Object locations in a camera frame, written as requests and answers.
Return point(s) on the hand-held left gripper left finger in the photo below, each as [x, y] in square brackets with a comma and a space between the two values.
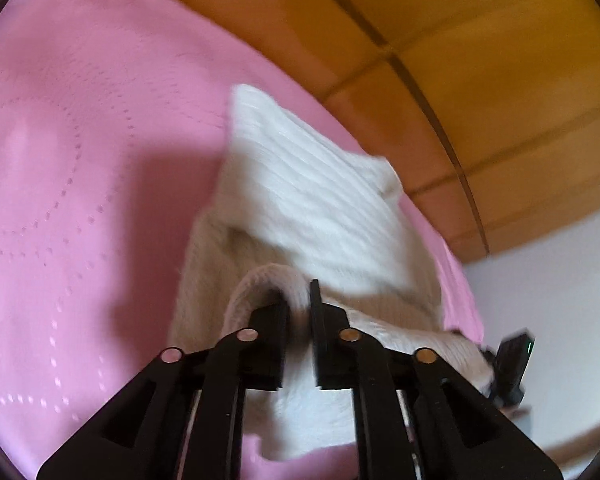
[270, 345]

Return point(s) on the glossy wooden panelled wardrobe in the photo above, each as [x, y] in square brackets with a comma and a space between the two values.
[480, 85]

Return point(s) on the white knit garment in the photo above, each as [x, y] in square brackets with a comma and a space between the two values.
[305, 200]

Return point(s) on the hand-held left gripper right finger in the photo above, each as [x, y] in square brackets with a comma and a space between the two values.
[330, 345]

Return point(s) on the pink dotted bed sheet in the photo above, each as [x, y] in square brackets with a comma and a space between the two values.
[80, 160]

